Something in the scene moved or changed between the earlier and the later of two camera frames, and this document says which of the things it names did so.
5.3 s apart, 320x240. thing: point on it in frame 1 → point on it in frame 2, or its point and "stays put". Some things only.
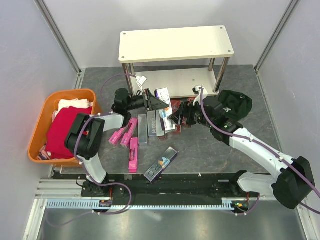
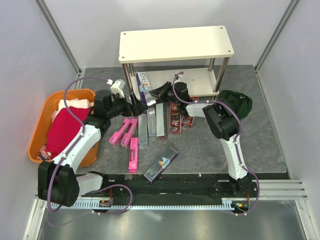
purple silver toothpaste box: x=163 y=161 stays put
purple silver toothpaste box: x=167 y=124 → x=145 y=87
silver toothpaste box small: x=143 y=128 stays put
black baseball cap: x=236 y=106 stays put
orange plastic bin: x=38 y=139 stays put
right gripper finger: x=180 y=116 → x=162 y=92
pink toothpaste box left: x=116 y=137 stays put
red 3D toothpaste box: x=174 y=104 stays put
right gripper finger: x=185 y=106 → x=167 y=98
